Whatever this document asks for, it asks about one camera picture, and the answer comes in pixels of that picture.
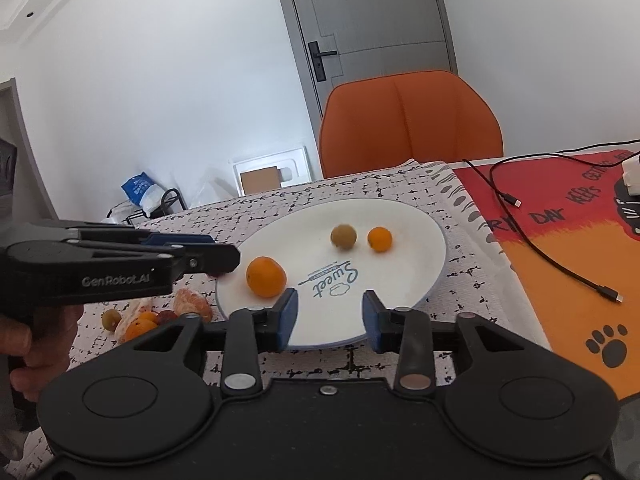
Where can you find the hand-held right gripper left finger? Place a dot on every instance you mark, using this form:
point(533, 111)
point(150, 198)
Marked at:
point(289, 317)

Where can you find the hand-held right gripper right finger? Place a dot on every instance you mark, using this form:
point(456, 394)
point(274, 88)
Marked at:
point(372, 322)

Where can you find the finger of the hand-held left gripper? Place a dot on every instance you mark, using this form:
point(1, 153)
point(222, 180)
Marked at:
point(215, 258)
point(175, 240)

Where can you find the large orange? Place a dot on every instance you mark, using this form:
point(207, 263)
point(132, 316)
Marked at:
point(266, 276)

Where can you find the white round plate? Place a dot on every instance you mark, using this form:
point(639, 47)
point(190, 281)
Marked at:
point(400, 270)

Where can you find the pile of small fruits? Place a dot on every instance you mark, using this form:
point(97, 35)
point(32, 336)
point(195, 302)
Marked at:
point(131, 311)

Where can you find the person's left hand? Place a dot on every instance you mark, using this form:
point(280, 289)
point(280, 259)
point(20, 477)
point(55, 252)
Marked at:
point(47, 340)

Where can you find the peeled tangerine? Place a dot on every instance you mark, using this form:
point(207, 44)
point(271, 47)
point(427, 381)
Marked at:
point(192, 305)

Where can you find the blue plastic bag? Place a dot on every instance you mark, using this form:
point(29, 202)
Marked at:
point(139, 187)

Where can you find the small green fruit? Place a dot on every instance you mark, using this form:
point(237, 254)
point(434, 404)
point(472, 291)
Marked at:
point(111, 318)

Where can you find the small orange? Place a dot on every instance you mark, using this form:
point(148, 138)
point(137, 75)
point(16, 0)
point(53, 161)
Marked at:
point(139, 331)
point(379, 239)

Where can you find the green round fruit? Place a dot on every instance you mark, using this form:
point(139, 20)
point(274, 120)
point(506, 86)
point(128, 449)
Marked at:
point(343, 236)

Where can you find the grey cabinet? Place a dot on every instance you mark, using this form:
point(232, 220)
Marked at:
point(22, 160)

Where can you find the white foam box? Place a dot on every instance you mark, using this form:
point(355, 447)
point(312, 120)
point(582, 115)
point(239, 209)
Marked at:
point(295, 165)

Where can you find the black and white patterned tablecloth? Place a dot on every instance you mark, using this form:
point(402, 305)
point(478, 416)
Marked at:
point(465, 240)

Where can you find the red and orange printed mat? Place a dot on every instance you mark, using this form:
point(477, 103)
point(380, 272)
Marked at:
point(555, 270)

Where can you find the orange chair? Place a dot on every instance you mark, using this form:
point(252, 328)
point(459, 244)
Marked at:
point(410, 125)

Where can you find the grey door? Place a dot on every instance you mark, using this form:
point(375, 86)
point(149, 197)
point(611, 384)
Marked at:
point(370, 10)

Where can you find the white charger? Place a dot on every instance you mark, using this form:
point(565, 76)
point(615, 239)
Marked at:
point(632, 175)

